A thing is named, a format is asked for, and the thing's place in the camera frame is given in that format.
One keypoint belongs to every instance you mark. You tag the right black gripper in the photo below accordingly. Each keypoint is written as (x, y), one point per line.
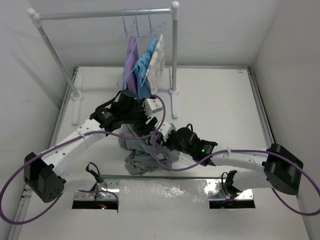
(166, 143)

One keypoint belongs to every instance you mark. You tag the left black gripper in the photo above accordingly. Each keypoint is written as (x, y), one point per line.
(142, 127)

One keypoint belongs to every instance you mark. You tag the grey t shirt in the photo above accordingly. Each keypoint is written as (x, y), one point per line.
(140, 159)

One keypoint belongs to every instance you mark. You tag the light blue wire hanger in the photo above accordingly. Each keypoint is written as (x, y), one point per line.
(186, 157)

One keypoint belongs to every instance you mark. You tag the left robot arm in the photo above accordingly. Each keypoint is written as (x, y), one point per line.
(45, 172)

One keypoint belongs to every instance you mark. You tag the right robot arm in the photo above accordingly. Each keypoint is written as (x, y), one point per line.
(274, 167)

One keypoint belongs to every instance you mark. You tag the purple t shirt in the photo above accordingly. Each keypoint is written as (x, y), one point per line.
(129, 81)

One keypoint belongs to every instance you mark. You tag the white patterned t shirt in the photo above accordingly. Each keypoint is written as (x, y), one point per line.
(156, 66)

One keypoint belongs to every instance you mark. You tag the light blue t shirt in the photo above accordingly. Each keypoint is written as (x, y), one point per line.
(140, 70)

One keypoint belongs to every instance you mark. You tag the light blue hanger with purple shirt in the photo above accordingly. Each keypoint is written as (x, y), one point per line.
(127, 36)

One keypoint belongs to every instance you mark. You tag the light blue hanger with patterned shirt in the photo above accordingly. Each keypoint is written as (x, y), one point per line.
(155, 30)

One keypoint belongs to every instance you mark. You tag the white front cover panel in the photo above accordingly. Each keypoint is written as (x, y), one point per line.
(167, 210)

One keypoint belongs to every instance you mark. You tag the white garment rack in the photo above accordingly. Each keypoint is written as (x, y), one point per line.
(173, 10)

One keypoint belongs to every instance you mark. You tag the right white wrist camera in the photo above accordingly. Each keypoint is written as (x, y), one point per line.
(165, 129)

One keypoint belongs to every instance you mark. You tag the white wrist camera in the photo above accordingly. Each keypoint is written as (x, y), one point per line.
(165, 129)
(152, 106)

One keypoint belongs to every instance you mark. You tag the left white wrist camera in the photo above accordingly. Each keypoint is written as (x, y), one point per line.
(152, 106)

